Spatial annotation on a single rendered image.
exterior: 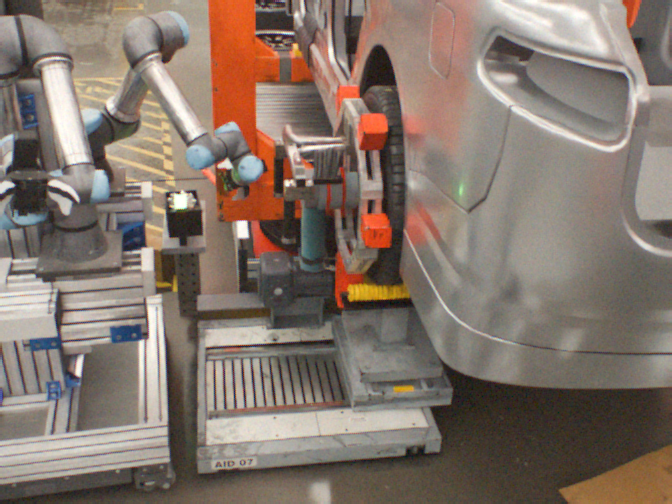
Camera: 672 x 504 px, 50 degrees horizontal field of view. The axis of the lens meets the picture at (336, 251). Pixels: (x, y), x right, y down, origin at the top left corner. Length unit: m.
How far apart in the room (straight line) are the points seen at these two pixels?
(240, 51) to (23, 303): 1.17
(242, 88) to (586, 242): 1.60
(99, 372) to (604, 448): 1.81
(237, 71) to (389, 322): 1.06
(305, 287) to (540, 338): 1.43
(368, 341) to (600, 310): 1.34
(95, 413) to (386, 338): 1.04
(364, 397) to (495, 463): 0.50
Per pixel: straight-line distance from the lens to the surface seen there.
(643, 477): 2.80
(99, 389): 2.63
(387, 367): 2.64
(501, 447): 2.75
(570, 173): 1.43
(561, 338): 1.64
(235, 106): 2.75
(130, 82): 2.48
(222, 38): 2.69
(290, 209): 2.24
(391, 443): 2.57
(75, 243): 2.10
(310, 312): 3.13
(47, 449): 2.43
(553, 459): 2.76
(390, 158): 2.16
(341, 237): 2.61
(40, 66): 1.91
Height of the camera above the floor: 1.84
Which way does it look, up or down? 29 degrees down
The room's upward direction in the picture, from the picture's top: 3 degrees clockwise
